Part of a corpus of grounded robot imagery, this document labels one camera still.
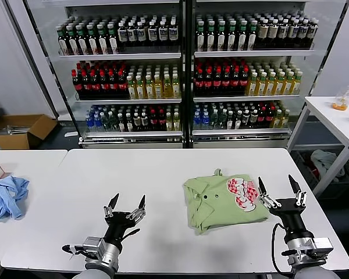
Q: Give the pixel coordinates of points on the clear water bottle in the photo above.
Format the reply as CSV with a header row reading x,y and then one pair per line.
x,y
105,123
113,123
213,119
222,119

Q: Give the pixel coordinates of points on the dark storage crate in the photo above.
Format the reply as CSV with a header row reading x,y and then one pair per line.
x,y
304,168

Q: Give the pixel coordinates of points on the light green polo shirt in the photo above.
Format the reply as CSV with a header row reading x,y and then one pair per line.
x,y
209,209

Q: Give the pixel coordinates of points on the green cap dark tea bottle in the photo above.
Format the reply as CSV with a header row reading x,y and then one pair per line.
x,y
242,37
72,43
62,43
221,37
252,37
113,42
93,43
82,43
103,43
210,37
200,37
231,37

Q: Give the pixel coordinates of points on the small yellow tea bottle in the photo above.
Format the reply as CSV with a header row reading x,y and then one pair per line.
x,y
169,123
176,123
284,119
277,119

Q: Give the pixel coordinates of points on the open brown cardboard box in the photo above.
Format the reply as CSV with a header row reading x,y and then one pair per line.
x,y
14,141

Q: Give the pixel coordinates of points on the crumpled light blue shirt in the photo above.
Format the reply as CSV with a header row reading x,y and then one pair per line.
x,y
5,200

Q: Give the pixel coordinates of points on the small white floor object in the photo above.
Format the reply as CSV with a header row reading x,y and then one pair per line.
x,y
70,134

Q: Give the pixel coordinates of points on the yellow juice bottle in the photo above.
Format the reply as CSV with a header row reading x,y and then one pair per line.
x,y
279,85
288,85
176,88
149,88
140,88
261,85
131,88
158,88
168,88
296,84
270,85
252,85

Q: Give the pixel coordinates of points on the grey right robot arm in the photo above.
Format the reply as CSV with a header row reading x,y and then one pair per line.
x,y
305,267

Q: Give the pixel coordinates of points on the pale grey crumpled cloth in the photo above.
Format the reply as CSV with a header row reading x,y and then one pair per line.
x,y
325,162

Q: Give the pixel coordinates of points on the white side table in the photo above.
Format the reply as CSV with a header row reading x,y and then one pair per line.
x,y
331,116

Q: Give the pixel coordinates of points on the metal parts in carton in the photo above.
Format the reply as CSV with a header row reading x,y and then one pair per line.
x,y
8,130

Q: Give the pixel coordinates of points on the white cap beige label bottle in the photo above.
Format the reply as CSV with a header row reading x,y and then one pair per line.
x,y
262,33
272,32

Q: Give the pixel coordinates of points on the small white label drink bottle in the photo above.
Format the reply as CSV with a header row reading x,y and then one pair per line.
x,y
238,120
229,120

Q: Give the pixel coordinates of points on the glass door beverage cabinet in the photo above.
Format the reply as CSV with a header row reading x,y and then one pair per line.
x,y
131,142
238,141

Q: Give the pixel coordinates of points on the small white cap dark bottle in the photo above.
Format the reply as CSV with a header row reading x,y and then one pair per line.
x,y
144,122
136,122
121,123
129,123
253,117
245,117

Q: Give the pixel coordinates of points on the small red cap cola bottle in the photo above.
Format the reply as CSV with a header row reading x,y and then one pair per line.
x,y
161,122
269,117
261,117
153,122

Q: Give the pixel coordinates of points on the white cap navy label bottle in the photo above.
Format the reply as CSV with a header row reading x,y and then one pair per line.
x,y
283,32
292,31
311,30
302,31
141,35
173,33
132,35
152,34
122,35
163,34

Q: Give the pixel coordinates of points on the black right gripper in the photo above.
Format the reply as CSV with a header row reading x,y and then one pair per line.
x,y
289,210

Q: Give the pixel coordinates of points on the glass beaker orange liquid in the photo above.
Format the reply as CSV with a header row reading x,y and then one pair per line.
x,y
338,104

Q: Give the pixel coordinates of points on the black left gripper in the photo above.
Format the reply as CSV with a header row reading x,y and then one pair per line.
x,y
120,225

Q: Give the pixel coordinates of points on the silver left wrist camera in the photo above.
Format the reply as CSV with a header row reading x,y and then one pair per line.
x,y
92,247

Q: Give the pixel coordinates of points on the blue label water bottle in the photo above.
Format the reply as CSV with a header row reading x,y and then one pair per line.
x,y
97,123
196,120
205,120
89,123

